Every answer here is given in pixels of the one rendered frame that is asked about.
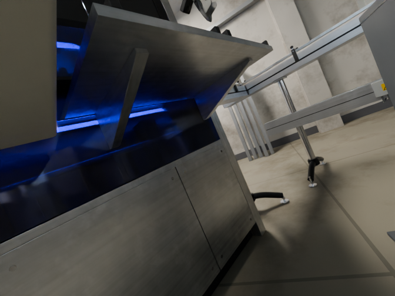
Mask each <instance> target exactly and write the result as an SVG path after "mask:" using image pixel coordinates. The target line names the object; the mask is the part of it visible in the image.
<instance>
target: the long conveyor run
mask: <svg viewBox="0 0 395 296"><path fill-rule="evenodd" d="M375 1H376V0H374V1H373V2H371V3H369V4H368V5H366V6H365V7H363V8H362V9H360V10H358V11H357V12H355V13H353V14H352V15H350V16H348V17H347V18H346V19H344V20H342V21H341V22H339V23H337V24H336V25H334V26H332V27H331V28H329V29H328V30H326V31H325V32H323V33H321V34H320V35H318V36H317V37H315V38H313V39H312V40H310V41H308V42H307V43H305V44H304V45H302V46H301V47H299V48H298V47H297V48H295V49H293V46H291V47H290V49H292V50H291V53H289V54H288V55H286V56H285V57H283V58H281V59H280V60H278V61H277V62H275V63H274V64H272V65H270V66H269V67H267V68H266V69H264V70H262V71H261V72H259V73H257V74H256V75H254V76H253V77H251V78H250V79H248V80H244V82H243V83H241V84H240V86H245V88H246V91H247V94H248V95H247V96H245V97H244V98H242V99H240V100H238V101H236V102H232V103H227V104H224V105H223V107H224V108H227V107H231V106H233V105H235V104H237V103H239V102H240V101H242V100H244V99H246V98H247V97H249V96H251V95H254V94H255V93H257V92H259V91H261V90H262V89H264V88H266V87H268V86H270V85H272V84H273V82H274V81H276V80H278V79H280V78H281V77H283V76H289V75H290V74H292V73H294V72H295V71H297V70H299V69H301V68H303V67H305V66H307V65H309V64H310V63H312V62H314V61H316V60H318V59H320V58H322V57H324V56H325V55H327V54H329V53H330V52H333V51H335V50H336V49H338V48H340V47H342V46H344V45H345V44H347V43H349V42H351V41H353V40H355V39H357V38H358V37H360V36H362V35H364V32H363V29H362V27H361V25H359V24H360V21H359V18H360V17H361V16H362V14H363V13H364V12H365V11H366V10H367V9H368V8H369V7H370V6H371V5H372V4H373V3H374V2H375ZM237 83H239V81H237Z"/></svg>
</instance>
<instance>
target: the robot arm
mask: <svg viewBox="0 0 395 296"><path fill-rule="evenodd" d="M193 3H194V4H195V5H196V7H197V9H198V10H199V11H200V13H201V14H202V15H203V17H204V18H205V19H206V20H207V21H209V22H211V21H212V13H213V12H214V10H215V9H216V7H217V3H216V2H212V1H211V0H183V1H182V4H181V7H180V11H181V12H183V13H186V14H190V11H191V9H192V5H193Z"/></svg>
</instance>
